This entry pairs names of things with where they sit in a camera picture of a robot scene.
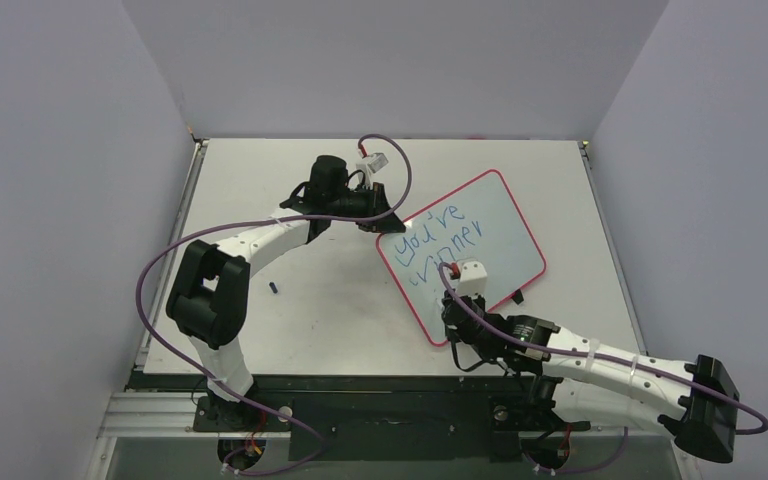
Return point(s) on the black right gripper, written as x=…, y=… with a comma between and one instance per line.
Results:
x=454, y=315

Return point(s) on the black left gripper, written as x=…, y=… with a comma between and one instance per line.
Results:
x=377, y=203

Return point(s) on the pink framed whiteboard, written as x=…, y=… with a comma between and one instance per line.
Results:
x=479, y=220

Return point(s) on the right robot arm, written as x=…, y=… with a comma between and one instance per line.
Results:
x=695, y=403

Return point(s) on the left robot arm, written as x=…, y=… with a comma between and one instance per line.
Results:
x=209, y=296

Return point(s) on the black whiteboard clip right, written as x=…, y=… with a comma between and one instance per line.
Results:
x=517, y=297

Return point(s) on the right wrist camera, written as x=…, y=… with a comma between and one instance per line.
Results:
x=470, y=277

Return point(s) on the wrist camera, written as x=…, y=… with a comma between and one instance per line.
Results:
x=369, y=165
x=470, y=277

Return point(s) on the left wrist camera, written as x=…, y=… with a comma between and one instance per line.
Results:
x=369, y=165

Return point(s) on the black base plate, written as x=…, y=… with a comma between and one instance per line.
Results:
x=384, y=418

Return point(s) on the aluminium frame rail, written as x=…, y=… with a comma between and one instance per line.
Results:
x=163, y=415

